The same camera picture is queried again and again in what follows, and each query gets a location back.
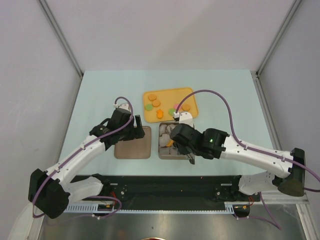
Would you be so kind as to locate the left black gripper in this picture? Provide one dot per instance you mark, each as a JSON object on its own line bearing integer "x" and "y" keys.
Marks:
{"x": 135, "y": 132}

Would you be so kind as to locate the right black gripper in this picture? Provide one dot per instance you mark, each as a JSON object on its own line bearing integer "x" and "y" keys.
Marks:
{"x": 181, "y": 149}

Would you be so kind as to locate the tan biscuit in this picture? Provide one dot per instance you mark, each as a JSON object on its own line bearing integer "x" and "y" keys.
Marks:
{"x": 170, "y": 143}
{"x": 152, "y": 97}
{"x": 185, "y": 107}
{"x": 156, "y": 103}

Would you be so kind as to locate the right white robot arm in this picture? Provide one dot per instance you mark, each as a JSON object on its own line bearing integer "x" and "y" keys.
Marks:
{"x": 283, "y": 170}

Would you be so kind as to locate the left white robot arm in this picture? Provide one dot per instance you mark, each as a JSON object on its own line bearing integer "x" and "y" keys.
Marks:
{"x": 52, "y": 190}

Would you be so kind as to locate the gold tin lid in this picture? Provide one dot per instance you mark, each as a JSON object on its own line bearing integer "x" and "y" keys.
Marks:
{"x": 135, "y": 149}

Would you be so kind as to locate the gold cookie tin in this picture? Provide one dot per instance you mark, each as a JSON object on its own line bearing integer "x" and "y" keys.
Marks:
{"x": 172, "y": 152}

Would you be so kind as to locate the green cookie left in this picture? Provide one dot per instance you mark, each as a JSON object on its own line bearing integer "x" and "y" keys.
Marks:
{"x": 148, "y": 107}

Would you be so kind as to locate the green cookie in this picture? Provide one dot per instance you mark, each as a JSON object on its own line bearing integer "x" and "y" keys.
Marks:
{"x": 171, "y": 111}
{"x": 148, "y": 107}

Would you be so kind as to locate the orange fish cookie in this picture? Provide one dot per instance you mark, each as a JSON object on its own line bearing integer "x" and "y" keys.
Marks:
{"x": 159, "y": 113}

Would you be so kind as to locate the yellow plastic tray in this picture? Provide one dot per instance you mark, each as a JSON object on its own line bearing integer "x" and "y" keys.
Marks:
{"x": 168, "y": 98}

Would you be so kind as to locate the green cookie centre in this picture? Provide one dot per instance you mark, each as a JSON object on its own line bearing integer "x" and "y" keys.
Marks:
{"x": 171, "y": 111}

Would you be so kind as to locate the pink sandwich cookie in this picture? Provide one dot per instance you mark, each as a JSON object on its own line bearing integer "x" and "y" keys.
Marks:
{"x": 177, "y": 106}

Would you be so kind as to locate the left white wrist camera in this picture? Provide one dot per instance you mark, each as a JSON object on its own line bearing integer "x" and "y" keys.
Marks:
{"x": 124, "y": 106}

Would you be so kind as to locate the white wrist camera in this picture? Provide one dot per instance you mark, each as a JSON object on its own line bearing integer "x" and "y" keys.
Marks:
{"x": 124, "y": 106}
{"x": 184, "y": 118}

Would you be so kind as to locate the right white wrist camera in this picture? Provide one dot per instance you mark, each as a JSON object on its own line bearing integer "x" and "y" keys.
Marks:
{"x": 184, "y": 118}

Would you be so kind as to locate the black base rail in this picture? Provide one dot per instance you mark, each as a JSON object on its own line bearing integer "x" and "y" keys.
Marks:
{"x": 174, "y": 193}

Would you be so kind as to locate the white cable duct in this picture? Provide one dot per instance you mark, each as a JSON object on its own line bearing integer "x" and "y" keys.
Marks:
{"x": 96, "y": 207}

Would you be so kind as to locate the left aluminium frame post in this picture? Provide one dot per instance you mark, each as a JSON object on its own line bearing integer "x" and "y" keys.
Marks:
{"x": 55, "y": 26}

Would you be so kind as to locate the aluminium frame post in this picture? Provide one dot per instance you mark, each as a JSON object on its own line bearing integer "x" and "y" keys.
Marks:
{"x": 296, "y": 4}
{"x": 55, "y": 26}

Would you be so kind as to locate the right aluminium frame post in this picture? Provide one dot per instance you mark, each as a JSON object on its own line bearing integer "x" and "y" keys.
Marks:
{"x": 296, "y": 4}

